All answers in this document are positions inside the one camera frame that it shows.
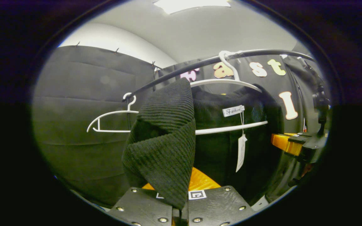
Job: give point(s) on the white clothes hanger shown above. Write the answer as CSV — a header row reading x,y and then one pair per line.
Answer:
x,y
118,112
228,82

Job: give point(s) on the black clothes rack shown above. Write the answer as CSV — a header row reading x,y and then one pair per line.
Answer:
x,y
184,69

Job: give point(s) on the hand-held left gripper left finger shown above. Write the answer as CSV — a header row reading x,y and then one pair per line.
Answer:
x,y
143,208

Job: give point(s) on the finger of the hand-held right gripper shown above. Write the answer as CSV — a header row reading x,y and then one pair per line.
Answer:
x,y
283,142

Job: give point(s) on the ceiling light panel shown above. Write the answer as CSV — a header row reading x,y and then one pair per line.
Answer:
x,y
192,4

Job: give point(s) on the black knit jacket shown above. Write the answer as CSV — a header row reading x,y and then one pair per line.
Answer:
x,y
165,147

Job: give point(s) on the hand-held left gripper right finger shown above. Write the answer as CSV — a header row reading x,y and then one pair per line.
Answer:
x,y
218,207

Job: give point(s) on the black backdrop cloth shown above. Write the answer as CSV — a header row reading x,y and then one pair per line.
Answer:
x,y
74,94

